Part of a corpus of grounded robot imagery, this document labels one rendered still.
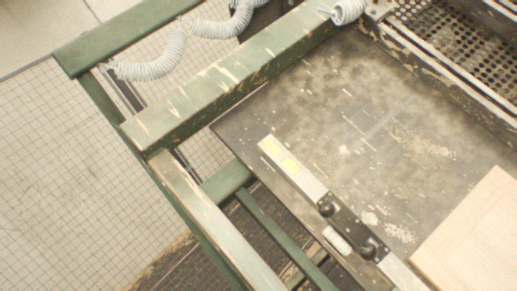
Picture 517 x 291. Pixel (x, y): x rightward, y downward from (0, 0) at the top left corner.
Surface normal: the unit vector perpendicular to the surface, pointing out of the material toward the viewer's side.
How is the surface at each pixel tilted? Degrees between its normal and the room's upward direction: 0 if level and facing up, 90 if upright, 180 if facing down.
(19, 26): 90
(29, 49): 90
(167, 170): 54
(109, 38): 90
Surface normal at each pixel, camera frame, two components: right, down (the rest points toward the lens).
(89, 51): 0.41, 0.04
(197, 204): 0.03, -0.44
